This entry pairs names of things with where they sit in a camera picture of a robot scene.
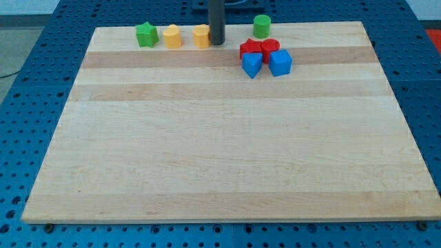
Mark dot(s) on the green cylinder block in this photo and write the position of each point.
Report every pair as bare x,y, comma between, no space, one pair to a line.
261,26

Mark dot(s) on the red star block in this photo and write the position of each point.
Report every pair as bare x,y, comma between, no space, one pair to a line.
250,46

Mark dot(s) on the green star block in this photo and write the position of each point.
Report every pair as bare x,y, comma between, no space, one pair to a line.
146,35

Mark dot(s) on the wooden board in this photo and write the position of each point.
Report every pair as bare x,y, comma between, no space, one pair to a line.
153,135

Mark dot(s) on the blue triangle block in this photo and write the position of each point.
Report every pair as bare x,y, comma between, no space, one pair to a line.
252,63

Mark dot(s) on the blue cube block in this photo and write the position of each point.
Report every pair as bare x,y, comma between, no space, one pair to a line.
280,63

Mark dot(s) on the red cylinder block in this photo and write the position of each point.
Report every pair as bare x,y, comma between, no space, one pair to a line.
267,47

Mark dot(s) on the yellow hexagon block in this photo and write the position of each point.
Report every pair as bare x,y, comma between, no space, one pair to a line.
201,36

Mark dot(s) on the yellow heart block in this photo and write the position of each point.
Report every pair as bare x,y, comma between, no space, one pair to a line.
172,37

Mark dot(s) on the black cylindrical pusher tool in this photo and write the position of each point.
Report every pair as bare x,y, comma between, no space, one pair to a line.
216,16

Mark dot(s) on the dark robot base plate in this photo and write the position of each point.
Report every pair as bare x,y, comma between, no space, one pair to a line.
231,4

